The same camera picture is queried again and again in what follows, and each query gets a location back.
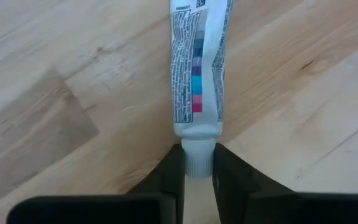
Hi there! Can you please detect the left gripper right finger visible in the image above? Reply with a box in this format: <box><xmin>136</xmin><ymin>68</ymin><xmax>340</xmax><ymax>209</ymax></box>
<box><xmin>211</xmin><ymin>142</ymin><xmax>301</xmax><ymax>224</ymax></box>

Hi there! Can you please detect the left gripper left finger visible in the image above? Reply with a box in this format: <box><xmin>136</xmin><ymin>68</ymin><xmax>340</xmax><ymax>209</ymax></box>
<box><xmin>126</xmin><ymin>142</ymin><xmax>186</xmax><ymax>224</ymax></box>

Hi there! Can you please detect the white travel toothpaste tube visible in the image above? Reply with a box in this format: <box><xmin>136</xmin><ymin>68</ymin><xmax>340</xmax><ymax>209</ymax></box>
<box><xmin>169</xmin><ymin>0</ymin><xmax>234</xmax><ymax>180</ymax></box>

